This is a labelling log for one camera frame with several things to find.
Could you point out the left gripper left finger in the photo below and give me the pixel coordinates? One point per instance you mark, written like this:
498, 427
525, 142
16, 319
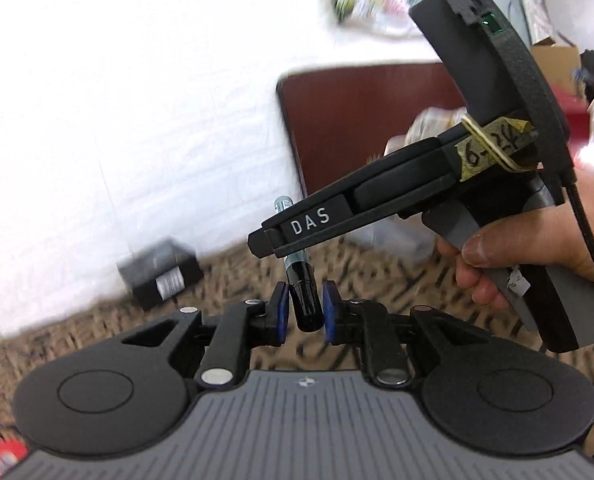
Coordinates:
230, 338

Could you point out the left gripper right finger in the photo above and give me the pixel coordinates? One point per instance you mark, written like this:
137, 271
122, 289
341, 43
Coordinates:
378, 335

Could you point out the blue black marker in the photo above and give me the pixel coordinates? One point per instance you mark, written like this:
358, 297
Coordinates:
304, 292

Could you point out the dark red gift box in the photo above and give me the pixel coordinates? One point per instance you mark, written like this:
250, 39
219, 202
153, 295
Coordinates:
576, 112

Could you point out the person right hand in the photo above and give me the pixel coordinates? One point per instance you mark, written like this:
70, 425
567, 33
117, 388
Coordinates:
541, 237

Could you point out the brown cardboard box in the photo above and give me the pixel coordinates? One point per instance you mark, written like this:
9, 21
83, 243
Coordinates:
559, 64

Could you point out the clear plastic case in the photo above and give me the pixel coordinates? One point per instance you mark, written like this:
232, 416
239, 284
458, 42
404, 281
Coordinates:
409, 240

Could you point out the black box with barcode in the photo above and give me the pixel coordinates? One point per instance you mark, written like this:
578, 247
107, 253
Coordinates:
159, 272

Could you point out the dark wooden headboard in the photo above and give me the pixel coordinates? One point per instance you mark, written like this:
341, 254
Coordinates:
340, 118

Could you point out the floral plastic bag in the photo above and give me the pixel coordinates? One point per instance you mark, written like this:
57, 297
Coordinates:
385, 18

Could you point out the red tape roll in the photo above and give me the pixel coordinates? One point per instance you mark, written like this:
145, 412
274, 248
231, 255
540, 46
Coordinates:
12, 451

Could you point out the floral drawstring pouch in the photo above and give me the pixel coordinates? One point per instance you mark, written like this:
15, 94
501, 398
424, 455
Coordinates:
427, 124

